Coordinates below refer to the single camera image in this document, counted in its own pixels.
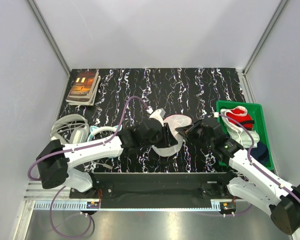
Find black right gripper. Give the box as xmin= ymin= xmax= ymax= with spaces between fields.
xmin=175 ymin=119 xmax=214 ymax=148

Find white pink mesh laundry bag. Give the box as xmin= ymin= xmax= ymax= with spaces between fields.
xmin=152 ymin=114 xmax=192 ymax=157

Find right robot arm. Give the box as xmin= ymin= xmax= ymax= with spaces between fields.
xmin=176 ymin=118 xmax=300 ymax=235

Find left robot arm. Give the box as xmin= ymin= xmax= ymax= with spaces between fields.
xmin=36 ymin=118 xmax=178 ymax=198

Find red garment in bin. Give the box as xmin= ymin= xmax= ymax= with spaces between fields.
xmin=225 ymin=106 xmax=255 ymax=131

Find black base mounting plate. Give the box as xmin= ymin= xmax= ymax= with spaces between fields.
xmin=69 ymin=172 xmax=236 ymax=211

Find teal cat-ear headphones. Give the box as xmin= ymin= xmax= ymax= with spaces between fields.
xmin=86 ymin=124 xmax=123 ymax=159

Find green plastic bin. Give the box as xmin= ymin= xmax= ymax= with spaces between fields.
xmin=216 ymin=100 xmax=274 ymax=171

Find white headphones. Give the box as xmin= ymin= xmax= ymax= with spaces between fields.
xmin=49 ymin=114 xmax=90 ymax=145

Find blue garment in bin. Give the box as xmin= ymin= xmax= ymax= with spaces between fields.
xmin=250 ymin=141 xmax=270 ymax=165

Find paperback book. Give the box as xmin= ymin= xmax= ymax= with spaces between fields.
xmin=65 ymin=69 xmax=101 ymax=106

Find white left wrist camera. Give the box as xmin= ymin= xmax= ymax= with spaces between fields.
xmin=147 ymin=107 xmax=166 ymax=126

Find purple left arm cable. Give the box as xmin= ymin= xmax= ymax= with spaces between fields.
xmin=27 ymin=96 xmax=152 ymax=237

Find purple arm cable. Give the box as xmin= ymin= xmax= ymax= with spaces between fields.
xmin=27 ymin=96 xmax=152 ymax=237
xmin=214 ymin=113 xmax=300 ymax=230

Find grey usb cable plug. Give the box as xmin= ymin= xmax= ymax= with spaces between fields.
xmin=102 ymin=163 xmax=113 ymax=169

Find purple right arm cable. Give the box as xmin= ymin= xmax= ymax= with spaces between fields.
xmin=214 ymin=113 xmax=300 ymax=230

